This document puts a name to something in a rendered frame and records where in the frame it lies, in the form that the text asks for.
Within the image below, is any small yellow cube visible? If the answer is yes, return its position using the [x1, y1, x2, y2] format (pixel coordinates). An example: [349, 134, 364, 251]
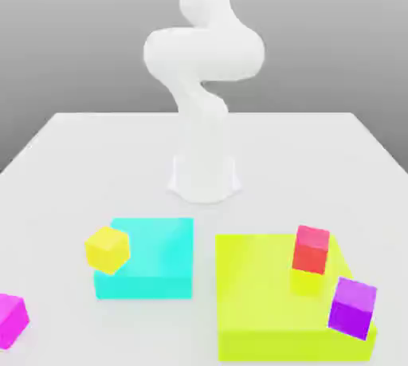
[84, 226, 131, 277]

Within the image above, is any small red cube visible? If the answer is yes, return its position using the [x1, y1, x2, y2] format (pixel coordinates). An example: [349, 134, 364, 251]
[291, 224, 331, 276]

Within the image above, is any small purple cube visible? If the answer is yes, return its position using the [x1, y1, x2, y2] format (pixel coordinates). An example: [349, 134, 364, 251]
[327, 276, 379, 341]

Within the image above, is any small magenta cube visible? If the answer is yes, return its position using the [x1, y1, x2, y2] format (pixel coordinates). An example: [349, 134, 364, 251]
[0, 293, 30, 351]

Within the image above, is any large cyan box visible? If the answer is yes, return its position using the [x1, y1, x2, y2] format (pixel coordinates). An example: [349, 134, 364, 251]
[93, 217, 194, 301]

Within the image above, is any large lime box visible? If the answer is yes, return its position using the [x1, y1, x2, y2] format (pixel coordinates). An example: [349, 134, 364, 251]
[214, 234, 379, 363]

